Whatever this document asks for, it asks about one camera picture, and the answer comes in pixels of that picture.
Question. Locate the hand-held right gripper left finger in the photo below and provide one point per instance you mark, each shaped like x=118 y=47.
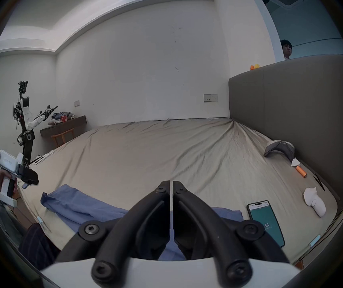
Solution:
x=120 y=235

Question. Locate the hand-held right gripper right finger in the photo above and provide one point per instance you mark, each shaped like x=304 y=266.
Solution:
x=222 y=235

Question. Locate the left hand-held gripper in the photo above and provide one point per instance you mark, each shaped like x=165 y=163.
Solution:
x=5 y=160

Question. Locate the black smartphone with green screen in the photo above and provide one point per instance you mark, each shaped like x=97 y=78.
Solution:
x=264 y=220

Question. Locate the wooden chair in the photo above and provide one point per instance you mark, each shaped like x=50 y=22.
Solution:
x=61 y=137

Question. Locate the blue shirt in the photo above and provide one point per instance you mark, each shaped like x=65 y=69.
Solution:
x=78 y=205

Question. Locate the black and white robot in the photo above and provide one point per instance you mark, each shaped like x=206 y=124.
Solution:
x=25 y=121

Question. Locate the dark wooden table with clutter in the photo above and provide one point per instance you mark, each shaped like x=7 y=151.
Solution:
x=66 y=124

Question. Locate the person's legs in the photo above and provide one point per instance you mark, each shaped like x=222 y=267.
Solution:
x=38 y=246

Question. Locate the white bunched cloth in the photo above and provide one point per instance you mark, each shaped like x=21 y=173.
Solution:
x=314 y=201

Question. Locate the bed with beige sheet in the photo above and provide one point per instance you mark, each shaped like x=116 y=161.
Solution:
x=174 y=148

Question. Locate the small orange cylinder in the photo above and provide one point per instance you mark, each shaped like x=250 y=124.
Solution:
x=301 y=171

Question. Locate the small white crumpled paper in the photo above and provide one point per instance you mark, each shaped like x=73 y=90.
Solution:
x=295 y=162

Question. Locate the grey padded headboard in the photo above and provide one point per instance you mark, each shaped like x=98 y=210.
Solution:
x=294 y=100

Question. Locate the yellow and orange toy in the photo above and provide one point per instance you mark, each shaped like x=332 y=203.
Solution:
x=254 y=67

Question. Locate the white wall socket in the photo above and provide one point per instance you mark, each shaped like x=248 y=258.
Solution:
x=210 y=97

